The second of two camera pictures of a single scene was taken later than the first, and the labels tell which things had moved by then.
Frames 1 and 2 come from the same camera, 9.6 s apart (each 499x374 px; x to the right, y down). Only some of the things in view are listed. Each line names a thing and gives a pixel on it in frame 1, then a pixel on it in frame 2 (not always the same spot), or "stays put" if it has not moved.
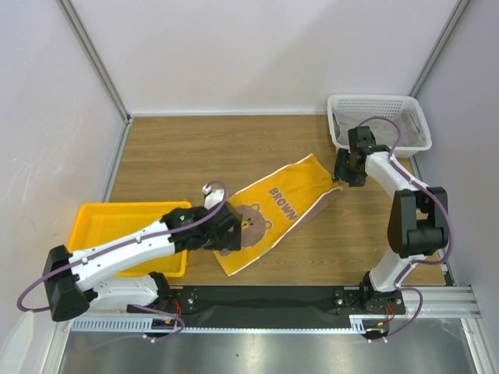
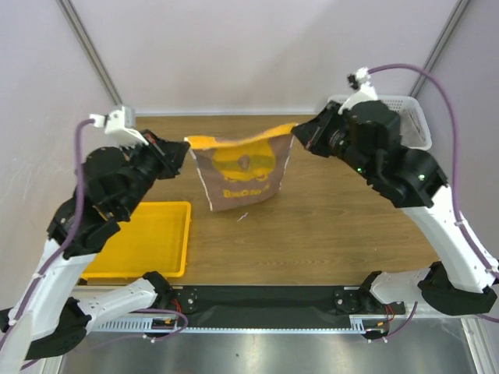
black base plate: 275,305 stays put
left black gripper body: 229,239 to 152,161
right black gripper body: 347,167 to 320,133
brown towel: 270,207 to 236,170
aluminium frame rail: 106,78 stays put
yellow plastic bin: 97,223 stays put
